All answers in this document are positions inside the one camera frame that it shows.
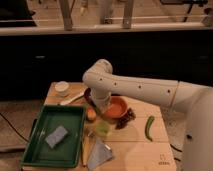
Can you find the dark brown bowl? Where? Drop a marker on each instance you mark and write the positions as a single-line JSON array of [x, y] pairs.
[[87, 96]]

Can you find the blue gray sponge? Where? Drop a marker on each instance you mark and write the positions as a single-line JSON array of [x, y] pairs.
[[56, 136]]

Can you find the green plastic tray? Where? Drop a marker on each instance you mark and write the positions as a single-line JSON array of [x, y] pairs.
[[66, 153]]

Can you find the white small cup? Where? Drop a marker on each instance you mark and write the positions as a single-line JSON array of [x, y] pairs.
[[62, 88]]

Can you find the white plastic spoon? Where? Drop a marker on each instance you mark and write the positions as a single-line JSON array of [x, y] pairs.
[[72, 99]]

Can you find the green chili pepper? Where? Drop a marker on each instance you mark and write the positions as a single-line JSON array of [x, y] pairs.
[[148, 125]]

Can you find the dark brown toy food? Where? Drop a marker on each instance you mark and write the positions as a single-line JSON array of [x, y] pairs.
[[123, 121]]

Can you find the gray folded cloth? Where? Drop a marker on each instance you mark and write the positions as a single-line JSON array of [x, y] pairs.
[[100, 154]]

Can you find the orange round fruit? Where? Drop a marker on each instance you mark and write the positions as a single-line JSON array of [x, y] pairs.
[[91, 114]]

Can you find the green plastic cup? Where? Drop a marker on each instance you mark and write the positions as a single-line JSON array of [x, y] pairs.
[[102, 128]]

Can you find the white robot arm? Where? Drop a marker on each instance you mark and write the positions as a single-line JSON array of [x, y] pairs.
[[195, 100]]

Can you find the orange plastic bowl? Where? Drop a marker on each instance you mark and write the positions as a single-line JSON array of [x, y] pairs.
[[117, 108]]

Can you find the wooden stick utensil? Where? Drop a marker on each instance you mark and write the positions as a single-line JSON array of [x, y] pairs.
[[86, 147]]

